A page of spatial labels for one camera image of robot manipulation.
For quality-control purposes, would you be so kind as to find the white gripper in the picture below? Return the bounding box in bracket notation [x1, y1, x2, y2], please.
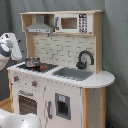
[0, 33, 22, 61]

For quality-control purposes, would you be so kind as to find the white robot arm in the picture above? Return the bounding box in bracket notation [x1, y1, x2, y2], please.
[0, 33, 42, 128]

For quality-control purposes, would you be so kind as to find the wooden toy kitchen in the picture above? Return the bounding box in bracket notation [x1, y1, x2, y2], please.
[8, 10, 115, 128]

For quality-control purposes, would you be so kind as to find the silver metal pot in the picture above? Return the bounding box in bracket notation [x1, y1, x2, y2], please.
[25, 57, 40, 68]

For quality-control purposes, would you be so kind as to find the left red stove knob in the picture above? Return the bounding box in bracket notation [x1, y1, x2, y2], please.
[13, 76, 19, 82]

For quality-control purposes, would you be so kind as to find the red stove knob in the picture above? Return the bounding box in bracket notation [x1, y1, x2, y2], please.
[32, 81, 37, 87]
[13, 76, 19, 82]

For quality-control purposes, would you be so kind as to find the grey range hood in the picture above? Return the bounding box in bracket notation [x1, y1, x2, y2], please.
[25, 15, 54, 34]

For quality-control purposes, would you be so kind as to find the black toy stovetop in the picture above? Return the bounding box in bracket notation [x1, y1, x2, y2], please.
[20, 63, 56, 72]

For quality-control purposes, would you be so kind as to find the right red stove knob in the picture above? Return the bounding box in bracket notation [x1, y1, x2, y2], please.
[32, 81, 37, 87]

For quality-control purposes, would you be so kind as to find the white oven door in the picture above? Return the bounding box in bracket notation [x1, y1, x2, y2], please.
[12, 87, 44, 123]

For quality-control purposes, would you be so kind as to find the white toy microwave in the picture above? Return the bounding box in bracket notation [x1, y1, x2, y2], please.
[55, 14, 92, 34]

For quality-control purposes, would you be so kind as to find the grey toy sink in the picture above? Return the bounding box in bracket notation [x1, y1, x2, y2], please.
[53, 67, 92, 81]

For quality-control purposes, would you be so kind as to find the black toy faucet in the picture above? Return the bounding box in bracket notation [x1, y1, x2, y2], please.
[76, 50, 94, 70]

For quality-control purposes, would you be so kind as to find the white cabinet door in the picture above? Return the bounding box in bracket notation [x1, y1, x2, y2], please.
[45, 82, 82, 128]

